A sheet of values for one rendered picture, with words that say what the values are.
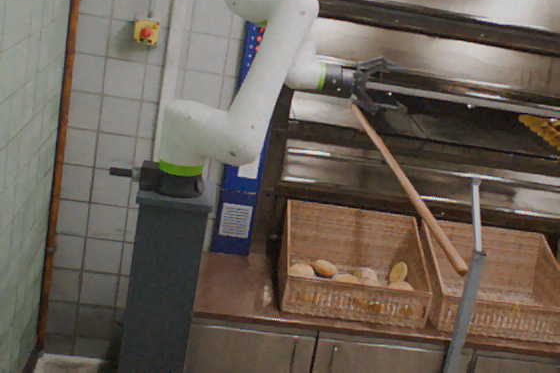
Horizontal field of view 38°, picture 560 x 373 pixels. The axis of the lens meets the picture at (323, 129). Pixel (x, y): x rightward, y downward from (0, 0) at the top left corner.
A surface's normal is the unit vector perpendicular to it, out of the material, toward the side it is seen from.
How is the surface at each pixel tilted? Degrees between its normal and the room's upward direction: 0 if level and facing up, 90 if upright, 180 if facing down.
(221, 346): 90
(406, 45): 70
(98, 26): 90
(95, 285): 90
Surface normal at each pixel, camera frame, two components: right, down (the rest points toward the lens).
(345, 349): 0.10, 0.27
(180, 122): -0.39, 0.11
